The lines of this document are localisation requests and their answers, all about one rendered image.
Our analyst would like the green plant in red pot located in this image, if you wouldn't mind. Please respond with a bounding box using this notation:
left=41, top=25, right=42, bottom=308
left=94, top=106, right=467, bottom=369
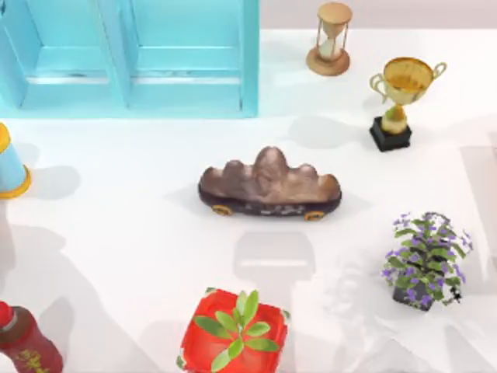
left=176, top=287, right=291, bottom=373

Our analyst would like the dark red bottle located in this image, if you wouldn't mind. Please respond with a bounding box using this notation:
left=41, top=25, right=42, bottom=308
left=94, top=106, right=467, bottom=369
left=0, top=301, right=64, bottom=373

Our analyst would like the light blue rack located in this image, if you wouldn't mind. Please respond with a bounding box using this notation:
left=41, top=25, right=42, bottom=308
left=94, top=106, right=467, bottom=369
left=0, top=0, right=260, bottom=120

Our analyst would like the gold trophy on black base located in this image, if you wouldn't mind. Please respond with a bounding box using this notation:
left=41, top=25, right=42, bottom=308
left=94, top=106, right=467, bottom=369
left=369, top=57, right=447, bottom=153

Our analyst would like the light blue and yellow cup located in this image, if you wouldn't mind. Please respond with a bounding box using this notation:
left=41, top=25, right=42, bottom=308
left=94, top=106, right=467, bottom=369
left=0, top=122, right=32, bottom=200

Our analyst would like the brown mountain-shaped rock ornament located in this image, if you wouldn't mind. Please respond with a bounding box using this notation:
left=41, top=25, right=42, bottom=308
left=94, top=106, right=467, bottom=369
left=197, top=145, right=344, bottom=222

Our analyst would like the wooden hourglass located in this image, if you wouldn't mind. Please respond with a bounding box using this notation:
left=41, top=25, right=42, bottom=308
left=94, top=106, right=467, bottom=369
left=305, top=2, right=353, bottom=77

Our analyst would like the purple flower plant in pot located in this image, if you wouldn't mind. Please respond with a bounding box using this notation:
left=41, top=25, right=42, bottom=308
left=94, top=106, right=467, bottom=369
left=381, top=211, right=474, bottom=312

